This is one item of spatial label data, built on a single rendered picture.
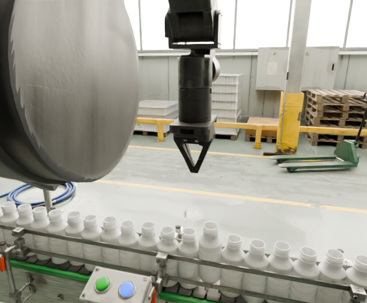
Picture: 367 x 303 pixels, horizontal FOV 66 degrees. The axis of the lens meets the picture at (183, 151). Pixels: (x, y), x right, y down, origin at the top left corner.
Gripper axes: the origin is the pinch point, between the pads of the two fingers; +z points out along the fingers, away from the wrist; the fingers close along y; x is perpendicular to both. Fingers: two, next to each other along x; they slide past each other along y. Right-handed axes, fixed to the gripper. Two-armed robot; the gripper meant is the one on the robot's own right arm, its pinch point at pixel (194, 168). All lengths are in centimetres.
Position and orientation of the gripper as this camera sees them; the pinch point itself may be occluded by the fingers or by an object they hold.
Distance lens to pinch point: 52.2
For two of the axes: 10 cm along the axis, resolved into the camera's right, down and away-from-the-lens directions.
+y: 2.5, -3.1, 9.2
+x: -9.7, -0.7, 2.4
